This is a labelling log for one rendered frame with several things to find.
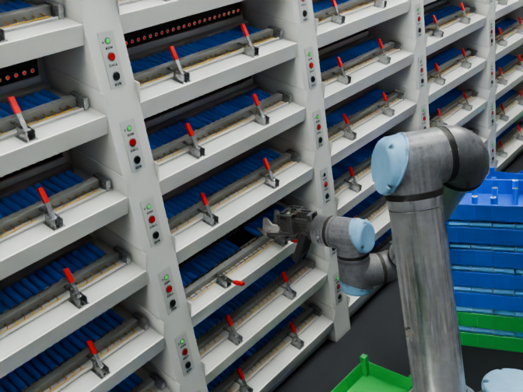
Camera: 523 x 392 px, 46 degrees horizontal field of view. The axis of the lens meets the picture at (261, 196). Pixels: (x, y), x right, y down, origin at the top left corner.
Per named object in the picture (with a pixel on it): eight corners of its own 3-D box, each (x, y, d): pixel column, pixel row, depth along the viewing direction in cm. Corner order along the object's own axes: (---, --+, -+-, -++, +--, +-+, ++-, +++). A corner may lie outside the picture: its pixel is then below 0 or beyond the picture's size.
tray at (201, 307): (319, 232, 208) (322, 209, 203) (190, 329, 168) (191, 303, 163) (272, 208, 218) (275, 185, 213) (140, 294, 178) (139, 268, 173)
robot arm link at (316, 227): (341, 238, 181) (323, 253, 174) (327, 236, 184) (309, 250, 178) (336, 210, 178) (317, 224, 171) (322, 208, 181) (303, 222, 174)
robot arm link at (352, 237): (362, 260, 166) (358, 225, 164) (323, 254, 174) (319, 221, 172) (379, 248, 173) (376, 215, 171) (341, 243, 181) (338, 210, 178)
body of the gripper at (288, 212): (288, 204, 188) (321, 208, 180) (293, 229, 191) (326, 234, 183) (273, 215, 183) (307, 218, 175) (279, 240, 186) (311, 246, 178)
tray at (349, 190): (417, 159, 255) (424, 129, 247) (335, 221, 215) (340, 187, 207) (374, 141, 265) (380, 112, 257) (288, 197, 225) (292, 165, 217)
